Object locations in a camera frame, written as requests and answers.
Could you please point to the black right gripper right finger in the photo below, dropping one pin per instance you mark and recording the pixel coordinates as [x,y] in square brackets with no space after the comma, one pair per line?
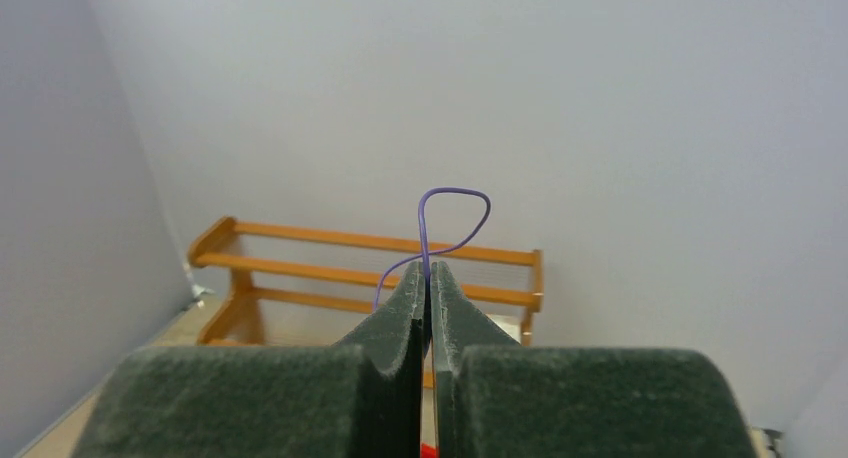
[497,398]

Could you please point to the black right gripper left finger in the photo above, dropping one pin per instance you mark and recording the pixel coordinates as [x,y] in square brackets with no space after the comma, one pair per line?
[359,397]

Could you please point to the wooden three-tier rack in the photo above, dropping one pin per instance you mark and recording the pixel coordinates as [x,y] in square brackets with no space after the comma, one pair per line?
[239,321]

